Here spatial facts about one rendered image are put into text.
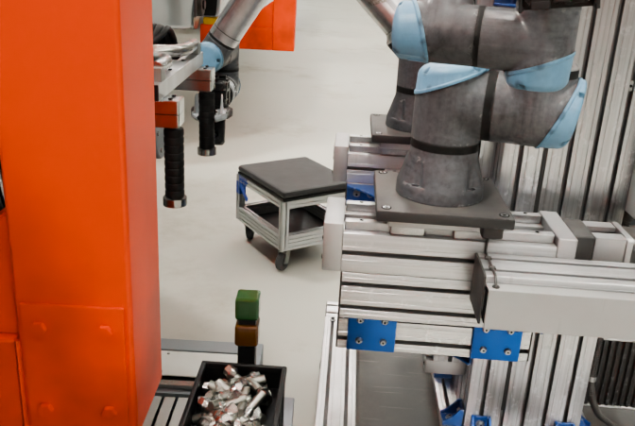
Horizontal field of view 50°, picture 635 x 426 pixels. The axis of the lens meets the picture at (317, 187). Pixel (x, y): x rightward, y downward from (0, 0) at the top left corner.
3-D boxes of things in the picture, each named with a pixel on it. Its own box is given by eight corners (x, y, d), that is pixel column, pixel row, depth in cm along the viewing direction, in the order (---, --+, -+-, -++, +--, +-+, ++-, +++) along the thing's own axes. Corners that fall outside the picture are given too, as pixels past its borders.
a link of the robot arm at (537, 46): (479, 77, 91) (489, -9, 87) (568, 86, 88) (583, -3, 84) (472, 87, 83) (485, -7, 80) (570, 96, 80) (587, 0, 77)
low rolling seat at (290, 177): (354, 258, 288) (360, 181, 277) (280, 276, 269) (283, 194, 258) (301, 224, 321) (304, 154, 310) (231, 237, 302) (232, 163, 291)
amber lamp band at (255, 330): (237, 333, 119) (237, 314, 118) (260, 335, 119) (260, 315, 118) (233, 347, 116) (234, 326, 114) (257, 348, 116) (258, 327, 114)
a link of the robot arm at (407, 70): (394, 88, 159) (400, 28, 155) (396, 78, 172) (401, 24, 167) (447, 92, 158) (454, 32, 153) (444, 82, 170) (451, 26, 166)
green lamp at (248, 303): (237, 308, 118) (237, 287, 117) (261, 310, 118) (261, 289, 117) (234, 320, 114) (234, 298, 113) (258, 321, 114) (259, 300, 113)
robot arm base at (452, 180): (474, 181, 127) (482, 129, 124) (489, 210, 113) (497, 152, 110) (393, 176, 128) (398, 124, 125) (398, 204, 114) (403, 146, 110)
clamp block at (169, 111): (135, 119, 125) (134, 91, 124) (184, 122, 125) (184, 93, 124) (128, 126, 121) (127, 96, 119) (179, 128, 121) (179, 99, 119)
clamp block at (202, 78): (176, 85, 157) (175, 62, 156) (214, 88, 157) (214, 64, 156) (171, 90, 153) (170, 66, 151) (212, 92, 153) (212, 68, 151)
